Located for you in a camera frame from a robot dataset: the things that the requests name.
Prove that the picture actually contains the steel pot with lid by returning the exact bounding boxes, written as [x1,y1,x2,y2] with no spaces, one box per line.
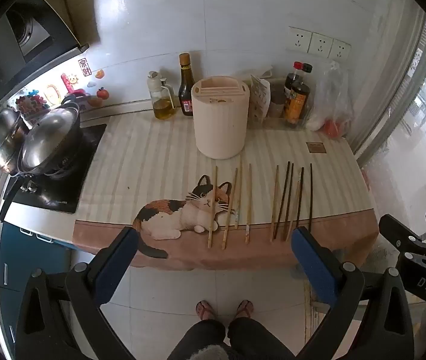
[0,107,24,173]

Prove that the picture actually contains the patterned light wooden chopstick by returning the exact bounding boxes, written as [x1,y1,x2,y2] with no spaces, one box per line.
[234,156,243,230]
[245,163,253,244]

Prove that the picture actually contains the person's leg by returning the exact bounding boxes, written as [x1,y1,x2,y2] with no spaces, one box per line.
[168,319,228,360]
[228,317,296,360]

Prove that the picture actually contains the person's right leg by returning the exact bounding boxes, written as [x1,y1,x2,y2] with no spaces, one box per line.
[228,317,296,360]

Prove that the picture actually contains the colourful wall decorations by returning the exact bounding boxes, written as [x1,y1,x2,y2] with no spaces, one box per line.
[16,84,63,115]

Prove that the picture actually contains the dark bottle red cap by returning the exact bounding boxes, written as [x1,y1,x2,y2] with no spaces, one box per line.
[284,61,304,100]

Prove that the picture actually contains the black range hood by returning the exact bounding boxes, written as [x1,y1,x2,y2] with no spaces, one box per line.
[0,0,89,113]

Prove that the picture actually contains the black glass gas stove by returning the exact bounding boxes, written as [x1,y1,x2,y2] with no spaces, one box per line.
[5,124,107,214]

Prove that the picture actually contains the striped cat print mat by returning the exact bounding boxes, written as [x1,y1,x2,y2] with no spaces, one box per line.
[72,114,380,271]

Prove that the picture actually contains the person's foot in sandal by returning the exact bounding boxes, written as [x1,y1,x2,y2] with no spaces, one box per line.
[235,300,254,319]
[196,300,217,321]

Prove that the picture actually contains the black wok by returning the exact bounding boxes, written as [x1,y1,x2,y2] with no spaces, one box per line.
[0,118,84,223]

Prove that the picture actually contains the red round fruit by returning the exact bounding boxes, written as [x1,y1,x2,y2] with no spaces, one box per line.
[323,119,346,138]

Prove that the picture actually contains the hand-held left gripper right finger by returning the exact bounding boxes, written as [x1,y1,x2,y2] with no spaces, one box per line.
[291,226,414,360]

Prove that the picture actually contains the clear plastic organizer box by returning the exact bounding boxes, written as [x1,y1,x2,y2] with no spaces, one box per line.
[249,79,311,129]

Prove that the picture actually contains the glass oil dispenser bottle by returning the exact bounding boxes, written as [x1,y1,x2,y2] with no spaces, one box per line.
[146,70,178,121]

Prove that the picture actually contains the window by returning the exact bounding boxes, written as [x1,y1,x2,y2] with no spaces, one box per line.
[348,4,426,241]

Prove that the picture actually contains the dark sauce bottle yellow cap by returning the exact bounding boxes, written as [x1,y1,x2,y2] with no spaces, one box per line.
[178,53,195,117]

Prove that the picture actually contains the person's left leg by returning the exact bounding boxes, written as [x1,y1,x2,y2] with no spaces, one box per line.
[168,319,228,360]

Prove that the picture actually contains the person's right foot in sandal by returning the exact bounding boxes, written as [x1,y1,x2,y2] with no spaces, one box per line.
[235,300,254,319]

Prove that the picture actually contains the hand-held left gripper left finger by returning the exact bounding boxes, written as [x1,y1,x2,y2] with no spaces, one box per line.
[15,226,140,360]

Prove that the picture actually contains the person's left foot in sandal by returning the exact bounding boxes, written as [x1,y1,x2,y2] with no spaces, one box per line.
[196,300,217,321]

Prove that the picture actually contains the clear plastic bag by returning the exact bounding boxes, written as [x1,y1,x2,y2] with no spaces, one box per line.
[306,61,353,139]

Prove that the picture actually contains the white printed packet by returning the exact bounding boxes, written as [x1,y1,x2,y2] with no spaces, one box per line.
[249,74,272,121]

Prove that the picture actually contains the white wall socket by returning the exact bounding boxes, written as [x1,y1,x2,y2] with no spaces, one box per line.
[329,39,352,61]
[287,27,313,54]
[308,32,334,58]

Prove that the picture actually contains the cream round utensil holder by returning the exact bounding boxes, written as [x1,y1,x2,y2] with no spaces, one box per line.
[191,76,250,159]

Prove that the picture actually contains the blue cabinet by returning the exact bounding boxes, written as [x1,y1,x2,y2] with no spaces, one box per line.
[0,221,73,346]

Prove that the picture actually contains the steel wok lid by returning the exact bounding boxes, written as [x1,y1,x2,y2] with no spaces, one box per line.
[21,107,81,175]

